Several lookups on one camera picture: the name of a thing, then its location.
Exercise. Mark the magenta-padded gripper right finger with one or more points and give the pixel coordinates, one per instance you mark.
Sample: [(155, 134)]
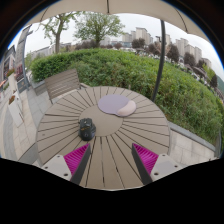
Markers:
[(146, 158)]

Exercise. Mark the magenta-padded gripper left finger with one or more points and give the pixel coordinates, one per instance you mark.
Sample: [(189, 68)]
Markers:
[(74, 159)]

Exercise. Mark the black computer mouse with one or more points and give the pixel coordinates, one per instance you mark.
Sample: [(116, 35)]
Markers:
[(87, 130)]

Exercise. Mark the lilac mouse pad with wrist rest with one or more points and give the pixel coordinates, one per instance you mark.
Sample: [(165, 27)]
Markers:
[(113, 104)]

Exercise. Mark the white flower planter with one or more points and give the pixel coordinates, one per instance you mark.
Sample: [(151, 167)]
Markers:
[(15, 111)]

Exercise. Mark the slatted outdoor chair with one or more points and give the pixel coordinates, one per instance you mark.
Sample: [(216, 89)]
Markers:
[(62, 82)]

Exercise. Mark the green hedge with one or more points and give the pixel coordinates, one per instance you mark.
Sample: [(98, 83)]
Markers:
[(133, 73)]

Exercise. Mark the dark umbrella pole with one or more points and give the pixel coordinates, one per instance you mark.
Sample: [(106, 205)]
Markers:
[(160, 60)]

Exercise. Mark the grey sign pillar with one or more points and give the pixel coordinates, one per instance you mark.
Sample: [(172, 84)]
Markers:
[(20, 56)]

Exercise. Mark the group of tall apartment buildings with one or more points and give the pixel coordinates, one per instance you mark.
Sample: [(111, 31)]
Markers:
[(141, 34)]

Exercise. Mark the thin-crowned tree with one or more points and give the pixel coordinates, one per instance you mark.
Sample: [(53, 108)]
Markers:
[(58, 33)]

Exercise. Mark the round-crowned tree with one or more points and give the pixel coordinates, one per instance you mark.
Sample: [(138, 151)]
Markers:
[(98, 26)]

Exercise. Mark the beige patio umbrella canopy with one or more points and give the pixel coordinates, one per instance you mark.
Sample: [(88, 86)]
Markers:
[(133, 6)]

